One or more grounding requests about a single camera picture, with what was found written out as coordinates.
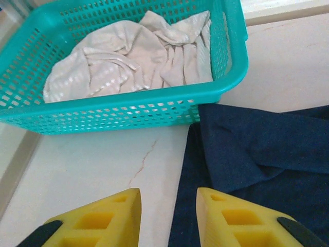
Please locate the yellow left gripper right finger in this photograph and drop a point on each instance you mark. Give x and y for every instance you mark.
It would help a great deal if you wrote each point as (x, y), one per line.
(231, 236)

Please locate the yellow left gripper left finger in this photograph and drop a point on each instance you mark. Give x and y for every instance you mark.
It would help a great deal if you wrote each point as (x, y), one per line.
(113, 231)

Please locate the navy blue t-shirt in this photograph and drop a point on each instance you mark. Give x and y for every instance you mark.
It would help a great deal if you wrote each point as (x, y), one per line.
(257, 144)

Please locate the teal plastic basket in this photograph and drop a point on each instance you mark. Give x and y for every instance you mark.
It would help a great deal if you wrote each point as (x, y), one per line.
(123, 115)

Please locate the cream white t-shirt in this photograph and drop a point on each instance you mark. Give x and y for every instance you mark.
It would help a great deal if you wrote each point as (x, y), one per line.
(123, 61)

